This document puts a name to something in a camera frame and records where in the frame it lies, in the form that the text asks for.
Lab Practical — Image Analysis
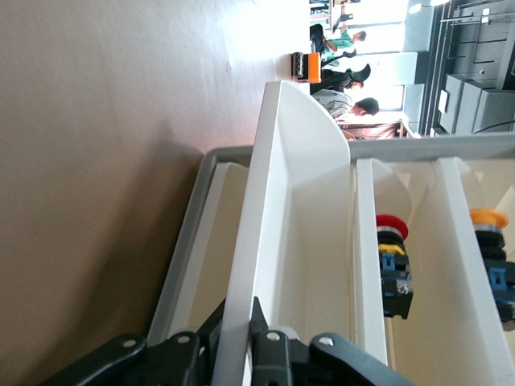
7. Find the orange mushroom push button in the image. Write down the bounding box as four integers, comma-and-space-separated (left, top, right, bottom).
469, 207, 515, 333

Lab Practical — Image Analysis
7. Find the person in grey shirt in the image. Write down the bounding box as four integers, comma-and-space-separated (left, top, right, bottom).
311, 88, 381, 121

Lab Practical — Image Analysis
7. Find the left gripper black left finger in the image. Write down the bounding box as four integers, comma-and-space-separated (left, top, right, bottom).
39, 298, 227, 386

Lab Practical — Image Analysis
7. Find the person in green shirt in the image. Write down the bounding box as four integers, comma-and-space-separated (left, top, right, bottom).
319, 24, 368, 55

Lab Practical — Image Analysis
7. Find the orange cart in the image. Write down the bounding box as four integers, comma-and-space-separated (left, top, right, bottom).
290, 51, 323, 84

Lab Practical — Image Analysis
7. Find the brown wooden desk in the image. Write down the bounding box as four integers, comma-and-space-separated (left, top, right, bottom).
340, 120, 414, 141

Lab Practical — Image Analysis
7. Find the white plastic drawer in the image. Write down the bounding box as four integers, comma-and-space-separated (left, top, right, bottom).
211, 80, 352, 386
176, 160, 253, 347
352, 158, 476, 386
436, 156, 515, 386

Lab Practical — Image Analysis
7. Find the black office chair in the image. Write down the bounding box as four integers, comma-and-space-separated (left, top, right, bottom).
321, 47, 372, 92

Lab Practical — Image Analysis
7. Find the white pillar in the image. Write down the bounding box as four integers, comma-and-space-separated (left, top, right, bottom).
356, 51, 419, 86

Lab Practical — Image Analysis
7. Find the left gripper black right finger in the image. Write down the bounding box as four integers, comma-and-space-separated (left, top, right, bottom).
248, 296, 416, 386

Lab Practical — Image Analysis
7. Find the red mushroom push button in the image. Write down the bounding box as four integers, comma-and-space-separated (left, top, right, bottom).
376, 214, 414, 321

